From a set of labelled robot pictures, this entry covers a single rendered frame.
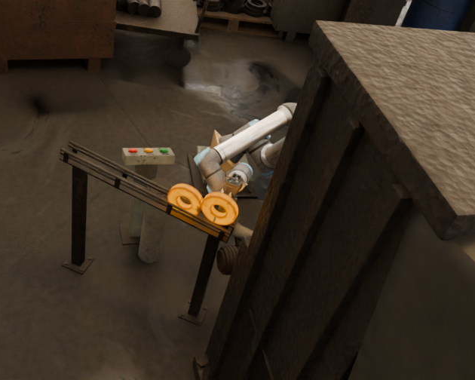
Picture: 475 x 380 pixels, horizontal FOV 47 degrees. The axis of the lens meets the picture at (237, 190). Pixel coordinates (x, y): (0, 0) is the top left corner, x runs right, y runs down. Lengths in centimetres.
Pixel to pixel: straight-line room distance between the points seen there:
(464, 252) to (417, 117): 31
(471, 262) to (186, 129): 306
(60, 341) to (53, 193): 96
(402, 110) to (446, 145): 12
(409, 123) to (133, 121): 290
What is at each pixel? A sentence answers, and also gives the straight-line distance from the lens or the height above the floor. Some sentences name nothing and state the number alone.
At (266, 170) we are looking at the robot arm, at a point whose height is 25.
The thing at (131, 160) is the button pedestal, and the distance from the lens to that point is 262.
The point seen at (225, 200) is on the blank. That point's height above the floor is 83.
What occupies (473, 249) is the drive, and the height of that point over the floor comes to 171.
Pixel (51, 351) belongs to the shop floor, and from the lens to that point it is 267.
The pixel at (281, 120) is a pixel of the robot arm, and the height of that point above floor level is 82.
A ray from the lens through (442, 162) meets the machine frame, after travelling 107.
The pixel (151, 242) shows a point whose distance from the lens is 283.
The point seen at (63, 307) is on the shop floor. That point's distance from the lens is 279.
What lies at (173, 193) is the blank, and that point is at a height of 75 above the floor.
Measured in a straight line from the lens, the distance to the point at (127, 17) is 442.
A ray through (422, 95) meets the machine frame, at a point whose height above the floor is 176.
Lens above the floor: 231
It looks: 42 degrees down
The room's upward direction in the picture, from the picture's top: 16 degrees clockwise
